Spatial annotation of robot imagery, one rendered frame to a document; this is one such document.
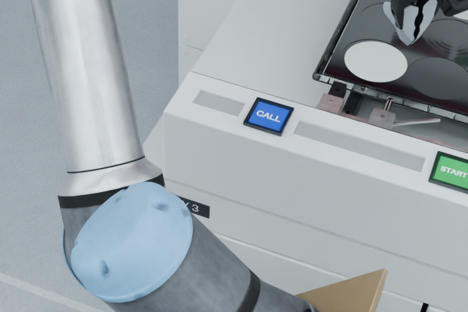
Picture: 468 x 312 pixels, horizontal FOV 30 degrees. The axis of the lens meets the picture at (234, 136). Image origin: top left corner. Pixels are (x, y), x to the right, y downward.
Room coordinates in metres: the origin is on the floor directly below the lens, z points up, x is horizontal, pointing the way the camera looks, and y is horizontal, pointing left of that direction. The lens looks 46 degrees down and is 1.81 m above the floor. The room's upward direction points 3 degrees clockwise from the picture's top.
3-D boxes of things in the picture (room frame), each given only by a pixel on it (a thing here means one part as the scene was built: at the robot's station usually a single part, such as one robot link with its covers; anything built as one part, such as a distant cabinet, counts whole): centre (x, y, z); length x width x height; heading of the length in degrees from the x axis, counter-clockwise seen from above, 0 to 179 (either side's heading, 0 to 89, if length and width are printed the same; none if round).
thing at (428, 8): (1.05, -0.25, 1.03); 0.06 x 0.03 x 0.09; 32
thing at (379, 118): (0.91, -0.21, 0.89); 0.08 x 0.03 x 0.03; 161
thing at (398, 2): (1.01, -0.23, 1.07); 0.05 x 0.02 x 0.09; 122
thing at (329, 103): (0.94, -0.14, 0.89); 0.08 x 0.03 x 0.03; 161
